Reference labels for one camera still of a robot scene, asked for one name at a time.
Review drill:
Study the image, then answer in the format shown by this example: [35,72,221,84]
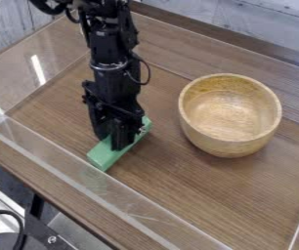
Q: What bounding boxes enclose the light brown wooden bowl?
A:
[177,73,282,158]

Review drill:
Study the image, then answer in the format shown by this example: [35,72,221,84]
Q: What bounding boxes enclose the clear acrylic barrier wall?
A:
[0,6,299,250]

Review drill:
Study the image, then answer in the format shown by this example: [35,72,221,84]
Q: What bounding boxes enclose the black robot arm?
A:
[29,0,149,150]

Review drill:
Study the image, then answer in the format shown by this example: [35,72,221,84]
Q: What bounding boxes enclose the grey metal base plate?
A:
[22,214,78,250]

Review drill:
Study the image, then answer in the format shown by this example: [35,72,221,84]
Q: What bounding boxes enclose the black table leg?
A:
[29,194,43,219]

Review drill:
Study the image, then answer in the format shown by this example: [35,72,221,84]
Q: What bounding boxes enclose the green rectangular block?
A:
[86,116,151,172]

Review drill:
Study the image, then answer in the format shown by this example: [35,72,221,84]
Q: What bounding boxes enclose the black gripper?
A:
[82,62,145,151]

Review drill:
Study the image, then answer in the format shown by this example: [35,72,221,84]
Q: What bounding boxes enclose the black cable loop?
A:
[0,209,27,250]

